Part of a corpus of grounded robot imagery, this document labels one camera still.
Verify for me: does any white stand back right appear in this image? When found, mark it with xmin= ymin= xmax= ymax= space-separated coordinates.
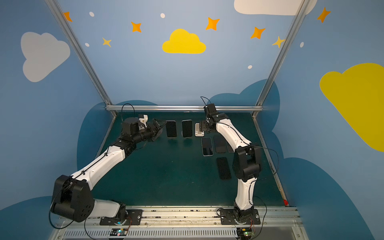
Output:
xmin=195 ymin=123 xmax=205 ymax=137

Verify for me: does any aluminium frame post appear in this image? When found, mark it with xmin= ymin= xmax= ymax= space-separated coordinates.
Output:
xmin=252 ymin=0 xmax=312 ymax=120
xmin=45 ymin=0 xmax=113 ymax=106

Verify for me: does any aluminium left frame post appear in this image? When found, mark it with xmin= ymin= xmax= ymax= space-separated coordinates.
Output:
xmin=45 ymin=0 xmax=113 ymax=106

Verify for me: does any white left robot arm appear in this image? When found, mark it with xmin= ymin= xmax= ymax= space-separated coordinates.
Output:
xmin=50 ymin=115 xmax=166 ymax=225

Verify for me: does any metal base rail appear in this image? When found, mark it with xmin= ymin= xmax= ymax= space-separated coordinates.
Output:
xmin=50 ymin=206 xmax=309 ymax=240

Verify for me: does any white-framed phone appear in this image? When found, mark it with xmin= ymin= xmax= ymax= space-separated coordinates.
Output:
xmin=201 ymin=138 xmax=214 ymax=157

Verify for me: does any aluminium right frame post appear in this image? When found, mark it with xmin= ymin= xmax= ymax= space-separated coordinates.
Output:
xmin=252 ymin=0 xmax=312 ymax=120

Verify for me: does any aluminium back frame rail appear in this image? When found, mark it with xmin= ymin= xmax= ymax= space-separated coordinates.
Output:
xmin=106 ymin=104 xmax=263 ymax=112

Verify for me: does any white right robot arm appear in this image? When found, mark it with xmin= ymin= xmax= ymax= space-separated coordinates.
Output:
xmin=200 ymin=104 xmax=262 ymax=219

